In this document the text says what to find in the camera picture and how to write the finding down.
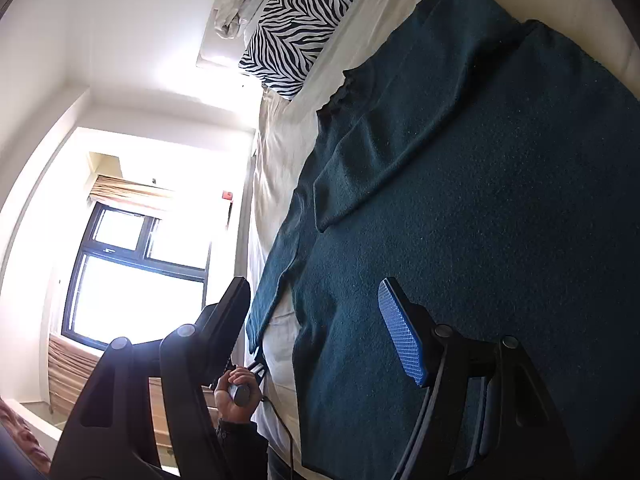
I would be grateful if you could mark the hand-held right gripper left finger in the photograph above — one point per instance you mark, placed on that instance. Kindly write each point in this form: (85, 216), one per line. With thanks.
(222, 317)

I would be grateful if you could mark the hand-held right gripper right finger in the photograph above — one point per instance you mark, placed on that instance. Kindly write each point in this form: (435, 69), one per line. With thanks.
(402, 340)

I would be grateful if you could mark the dark teal sweater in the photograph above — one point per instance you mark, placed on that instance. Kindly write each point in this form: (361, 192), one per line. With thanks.
(500, 210)

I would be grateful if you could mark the person's left forearm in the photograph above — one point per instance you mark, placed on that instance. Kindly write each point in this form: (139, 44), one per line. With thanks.
(245, 452)

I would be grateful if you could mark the person's left hand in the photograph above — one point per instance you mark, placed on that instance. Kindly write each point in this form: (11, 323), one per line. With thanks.
(231, 407)

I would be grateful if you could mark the black framed window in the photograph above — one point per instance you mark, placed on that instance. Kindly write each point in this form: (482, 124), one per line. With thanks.
(130, 285)

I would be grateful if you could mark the small red box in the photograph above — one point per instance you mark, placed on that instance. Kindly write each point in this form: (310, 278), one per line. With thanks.
(227, 195)

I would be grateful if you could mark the beige curtain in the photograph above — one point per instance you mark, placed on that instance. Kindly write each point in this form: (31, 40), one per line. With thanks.
(130, 191)
(67, 375)

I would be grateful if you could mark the bed with beige sheet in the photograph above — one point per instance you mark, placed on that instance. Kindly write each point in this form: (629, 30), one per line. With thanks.
(280, 160)

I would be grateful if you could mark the white window sill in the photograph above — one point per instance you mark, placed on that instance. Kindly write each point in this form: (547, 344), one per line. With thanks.
(35, 422)

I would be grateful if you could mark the zebra print pillow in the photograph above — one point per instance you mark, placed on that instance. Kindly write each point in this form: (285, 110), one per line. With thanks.
(300, 25)

